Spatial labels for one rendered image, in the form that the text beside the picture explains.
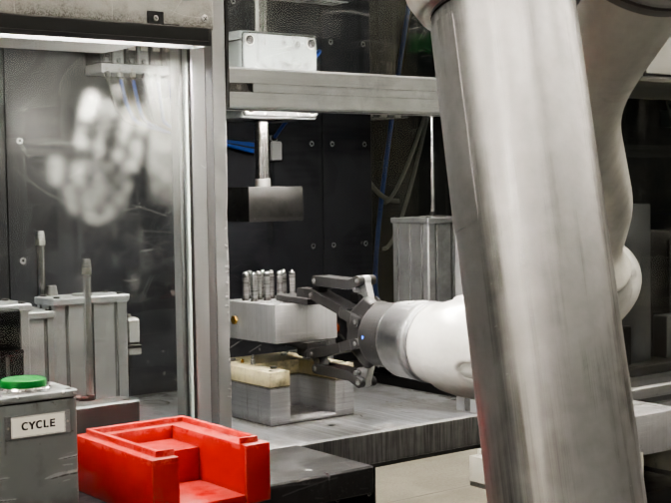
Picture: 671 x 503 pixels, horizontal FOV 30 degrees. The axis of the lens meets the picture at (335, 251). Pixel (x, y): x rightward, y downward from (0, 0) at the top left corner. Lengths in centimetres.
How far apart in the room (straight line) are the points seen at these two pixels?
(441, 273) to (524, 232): 99
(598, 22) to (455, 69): 22
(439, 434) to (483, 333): 78
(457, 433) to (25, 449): 65
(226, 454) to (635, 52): 52
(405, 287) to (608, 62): 82
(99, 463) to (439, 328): 37
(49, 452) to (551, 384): 52
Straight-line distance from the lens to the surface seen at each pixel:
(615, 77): 106
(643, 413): 154
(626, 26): 102
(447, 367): 130
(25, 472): 114
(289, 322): 156
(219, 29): 137
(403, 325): 136
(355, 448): 150
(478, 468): 151
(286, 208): 163
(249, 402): 158
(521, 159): 80
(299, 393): 166
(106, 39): 125
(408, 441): 155
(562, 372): 78
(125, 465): 117
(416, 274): 178
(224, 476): 121
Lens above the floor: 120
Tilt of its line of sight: 3 degrees down
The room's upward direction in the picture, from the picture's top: 1 degrees counter-clockwise
